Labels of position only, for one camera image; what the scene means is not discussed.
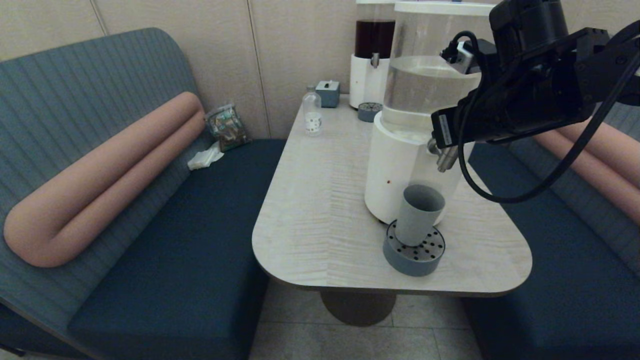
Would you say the black right camera cable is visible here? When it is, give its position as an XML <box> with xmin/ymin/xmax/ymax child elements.
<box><xmin>441</xmin><ymin>30</ymin><xmax>488</xmax><ymax>111</ymax></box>

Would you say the grey-blue tissue box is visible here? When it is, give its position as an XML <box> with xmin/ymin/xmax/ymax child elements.
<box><xmin>315</xmin><ymin>80</ymin><xmax>341</xmax><ymax>108</ymax></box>

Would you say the blue upholstered bench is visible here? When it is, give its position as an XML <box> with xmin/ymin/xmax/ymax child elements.
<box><xmin>462</xmin><ymin>100</ymin><xmax>640</xmax><ymax>360</ymax></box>
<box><xmin>0</xmin><ymin>27</ymin><xmax>287</xmax><ymax>360</ymax></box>

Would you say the white folded napkin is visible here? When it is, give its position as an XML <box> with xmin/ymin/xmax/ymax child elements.
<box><xmin>187</xmin><ymin>141</ymin><xmax>225</xmax><ymax>172</ymax></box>

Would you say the large blue perforated drip tray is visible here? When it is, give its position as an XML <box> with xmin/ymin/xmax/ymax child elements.
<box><xmin>383</xmin><ymin>220</ymin><xmax>446</xmax><ymax>278</ymax></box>

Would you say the small blue drip tray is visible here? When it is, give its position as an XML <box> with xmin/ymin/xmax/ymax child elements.
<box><xmin>357</xmin><ymin>101</ymin><xmax>383</xmax><ymax>123</ymax></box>

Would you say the white dark drink dispenser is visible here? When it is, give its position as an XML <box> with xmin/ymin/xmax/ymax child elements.
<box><xmin>349</xmin><ymin>0</ymin><xmax>397</xmax><ymax>110</ymax></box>

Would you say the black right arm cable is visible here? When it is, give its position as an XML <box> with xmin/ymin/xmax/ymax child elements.
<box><xmin>457</xmin><ymin>47</ymin><xmax>640</xmax><ymax>204</ymax></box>

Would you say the clear plastic bottle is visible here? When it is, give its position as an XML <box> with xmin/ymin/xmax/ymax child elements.
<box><xmin>302</xmin><ymin>86</ymin><xmax>323</xmax><ymax>137</ymax></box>

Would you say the white clear water dispenser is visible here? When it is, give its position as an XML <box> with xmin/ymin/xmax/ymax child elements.
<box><xmin>364</xmin><ymin>0</ymin><xmax>501</xmax><ymax>226</ymax></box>

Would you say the green snack bag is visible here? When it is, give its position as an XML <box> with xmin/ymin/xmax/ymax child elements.
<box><xmin>204</xmin><ymin>103</ymin><xmax>251</xmax><ymax>153</ymax></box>

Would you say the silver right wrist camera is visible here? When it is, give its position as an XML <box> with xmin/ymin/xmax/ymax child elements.
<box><xmin>441</xmin><ymin>40</ymin><xmax>482</xmax><ymax>75</ymax></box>

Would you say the pink bolster cushion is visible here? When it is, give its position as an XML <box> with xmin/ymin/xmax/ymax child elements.
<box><xmin>532</xmin><ymin>120</ymin><xmax>640</xmax><ymax>226</ymax></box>
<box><xmin>3</xmin><ymin>91</ymin><xmax>206</xmax><ymax>269</ymax></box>

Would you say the grey plastic cup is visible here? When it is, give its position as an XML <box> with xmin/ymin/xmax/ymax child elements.
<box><xmin>395</xmin><ymin>184</ymin><xmax>446</xmax><ymax>248</ymax></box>

